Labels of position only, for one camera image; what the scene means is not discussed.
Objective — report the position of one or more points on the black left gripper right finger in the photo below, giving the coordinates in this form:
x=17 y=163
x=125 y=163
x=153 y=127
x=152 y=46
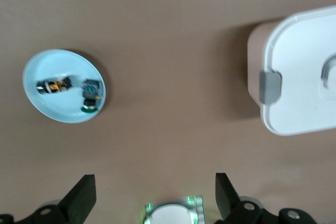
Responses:
x=225 y=197

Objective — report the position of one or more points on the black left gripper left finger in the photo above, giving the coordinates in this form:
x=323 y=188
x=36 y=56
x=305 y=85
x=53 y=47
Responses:
x=78 y=197

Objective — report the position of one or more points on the orange push-button switch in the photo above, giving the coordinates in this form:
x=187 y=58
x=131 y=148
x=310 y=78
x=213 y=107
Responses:
x=55 y=86

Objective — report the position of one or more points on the white lidded lunch box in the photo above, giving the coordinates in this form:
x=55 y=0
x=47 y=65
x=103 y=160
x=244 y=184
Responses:
x=296 y=77

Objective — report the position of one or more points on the light blue round plate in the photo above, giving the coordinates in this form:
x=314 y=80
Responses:
x=52 y=61

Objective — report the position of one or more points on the green push-button switch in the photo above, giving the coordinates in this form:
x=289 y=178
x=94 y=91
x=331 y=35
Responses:
x=90 y=91

